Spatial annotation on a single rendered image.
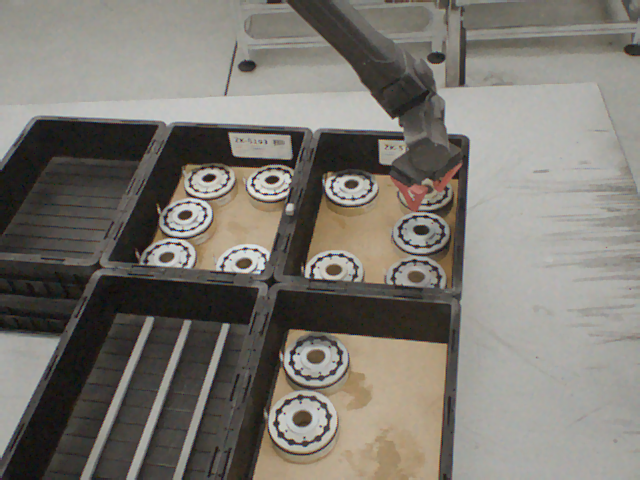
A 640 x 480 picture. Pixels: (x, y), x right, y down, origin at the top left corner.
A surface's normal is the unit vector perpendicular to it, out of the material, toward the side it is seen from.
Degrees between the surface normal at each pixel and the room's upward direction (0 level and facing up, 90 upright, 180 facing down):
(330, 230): 0
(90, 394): 0
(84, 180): 0
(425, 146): 91
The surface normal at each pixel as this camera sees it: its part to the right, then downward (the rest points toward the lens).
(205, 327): -0.07, -0.69
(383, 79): 0.07, 0.81
